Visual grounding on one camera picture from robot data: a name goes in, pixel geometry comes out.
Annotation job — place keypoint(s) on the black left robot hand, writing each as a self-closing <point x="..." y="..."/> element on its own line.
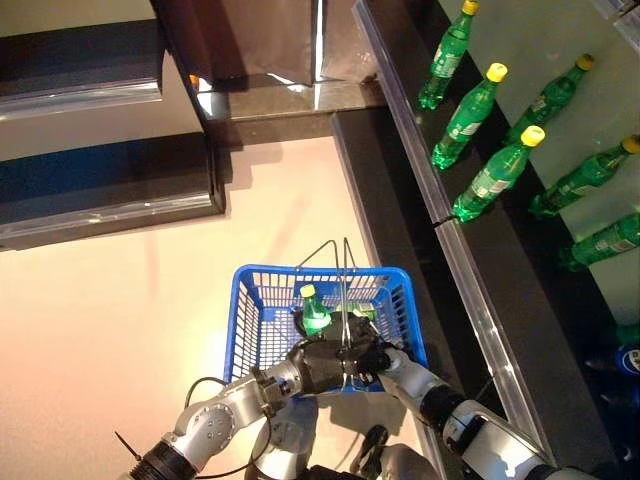
<point x="325" y="367"/>

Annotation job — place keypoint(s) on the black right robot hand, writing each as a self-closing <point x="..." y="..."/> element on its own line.
<point x="367" y="345"/>

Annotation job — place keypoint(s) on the blue plastic shopping basket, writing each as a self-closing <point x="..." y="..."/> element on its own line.
<point x="260" y="270"/>

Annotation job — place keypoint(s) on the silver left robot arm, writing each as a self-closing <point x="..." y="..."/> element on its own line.
<point x="220" y="415"/>

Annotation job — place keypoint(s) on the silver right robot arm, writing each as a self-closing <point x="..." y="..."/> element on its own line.
<point x="425" y="385"/>

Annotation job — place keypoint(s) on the grey robot body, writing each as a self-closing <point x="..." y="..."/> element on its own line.
<point x="290" y="435"/>

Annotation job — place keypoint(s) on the black base shelf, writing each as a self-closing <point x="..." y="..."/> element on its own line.
<point x="390" y="200"/>

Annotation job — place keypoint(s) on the dark glossy floor plinth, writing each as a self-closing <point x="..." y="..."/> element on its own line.
<point x="280" y="102"/>

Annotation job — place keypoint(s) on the dark cola bottle blue label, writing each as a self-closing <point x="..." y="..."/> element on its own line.
<point x="627" y="357"/>

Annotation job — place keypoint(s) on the chrome corner strip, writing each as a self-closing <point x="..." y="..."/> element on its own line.
<point x="316" y="40"/>

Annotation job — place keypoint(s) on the small orange sticker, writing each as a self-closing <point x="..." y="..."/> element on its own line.
<point x="194" y="81"/>

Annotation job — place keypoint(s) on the brown glossy panel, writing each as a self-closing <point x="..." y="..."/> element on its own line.
<point x="250" y="35"/>

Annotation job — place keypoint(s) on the grey metal store shelf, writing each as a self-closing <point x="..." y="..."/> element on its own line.
<point x="630" y="25"/>

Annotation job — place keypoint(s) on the clear plastic price rail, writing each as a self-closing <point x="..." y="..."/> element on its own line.
<point x="607" y="6"/>
<point x="405" y="110"/>
<point x="480" y="310"/>

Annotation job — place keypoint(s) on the dark side shelf with rail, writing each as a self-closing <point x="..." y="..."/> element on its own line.
<point x="100" y="175"/>
<point x="75" y="55"/>

